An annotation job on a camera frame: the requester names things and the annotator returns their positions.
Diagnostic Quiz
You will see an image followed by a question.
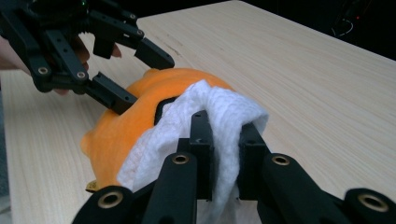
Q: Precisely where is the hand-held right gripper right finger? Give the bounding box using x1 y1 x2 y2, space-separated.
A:
237 122 273 201

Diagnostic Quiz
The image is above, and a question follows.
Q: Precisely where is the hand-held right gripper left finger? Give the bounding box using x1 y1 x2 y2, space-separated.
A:
177 109 216 202

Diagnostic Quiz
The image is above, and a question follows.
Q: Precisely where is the orange plush toy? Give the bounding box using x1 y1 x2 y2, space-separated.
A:
79 67 237 192

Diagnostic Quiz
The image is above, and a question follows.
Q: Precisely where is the white wet wipe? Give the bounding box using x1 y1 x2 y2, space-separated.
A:
116 78 270 224

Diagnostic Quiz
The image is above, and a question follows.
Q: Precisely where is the pale cable loop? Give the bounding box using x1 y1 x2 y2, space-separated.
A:
330 18 355 38

